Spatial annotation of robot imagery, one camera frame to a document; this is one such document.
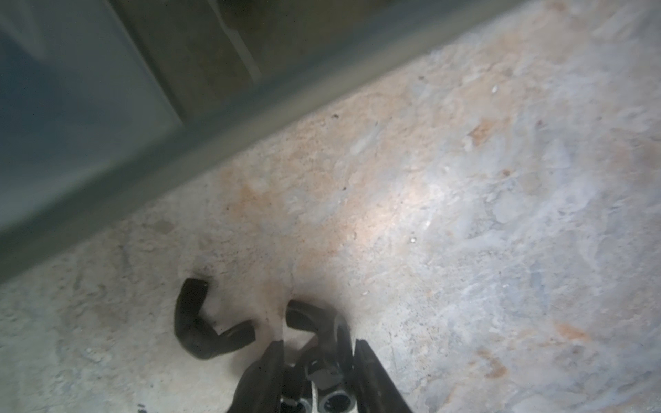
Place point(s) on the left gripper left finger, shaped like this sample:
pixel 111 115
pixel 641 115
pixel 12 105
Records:
pixel 260 388

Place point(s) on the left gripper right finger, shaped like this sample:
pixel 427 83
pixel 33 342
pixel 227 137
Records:
pixel 375 391

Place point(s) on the clear green organizer box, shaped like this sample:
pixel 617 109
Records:
pixel 106 105

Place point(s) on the black wing nut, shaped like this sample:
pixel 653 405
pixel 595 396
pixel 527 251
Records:
pixel 196 335
pixel 331 359

